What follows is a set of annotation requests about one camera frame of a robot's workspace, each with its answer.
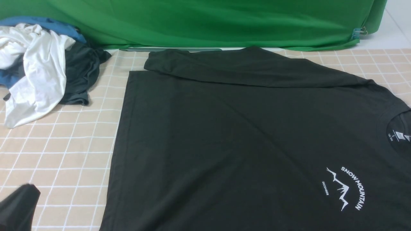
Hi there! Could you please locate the dark gray long-sleeved shirt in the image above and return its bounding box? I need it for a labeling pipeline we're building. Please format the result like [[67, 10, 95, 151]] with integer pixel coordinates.
[[100, 47, 411, 231]]

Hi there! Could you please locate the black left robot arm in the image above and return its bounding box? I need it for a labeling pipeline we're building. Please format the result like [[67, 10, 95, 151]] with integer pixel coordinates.
[[0, 183, 40, 231]]

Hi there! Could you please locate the green backdrop cloth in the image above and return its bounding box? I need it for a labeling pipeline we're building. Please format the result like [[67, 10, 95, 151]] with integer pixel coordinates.
[[1, 0, 387, 51]]

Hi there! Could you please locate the dark gray crumpled garment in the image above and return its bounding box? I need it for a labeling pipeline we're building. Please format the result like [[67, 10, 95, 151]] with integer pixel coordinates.
[[0, 42, 111, 106]]

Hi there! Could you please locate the beige checkered tablecloth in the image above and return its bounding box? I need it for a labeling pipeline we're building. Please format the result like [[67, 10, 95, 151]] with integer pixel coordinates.
[[1, 49, 410, 231]]

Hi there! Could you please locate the white crumpled garment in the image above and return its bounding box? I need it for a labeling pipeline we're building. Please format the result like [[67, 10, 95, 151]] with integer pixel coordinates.
[[1, 23, 76, 128]]

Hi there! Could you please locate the blue binder clip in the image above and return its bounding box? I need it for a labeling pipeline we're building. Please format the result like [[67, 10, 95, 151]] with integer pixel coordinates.
[[351, 27, 368, 40]]

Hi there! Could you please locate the blue crumpled garment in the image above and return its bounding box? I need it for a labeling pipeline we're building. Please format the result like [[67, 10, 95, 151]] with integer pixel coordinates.
[[0, 16, 87, 88]]

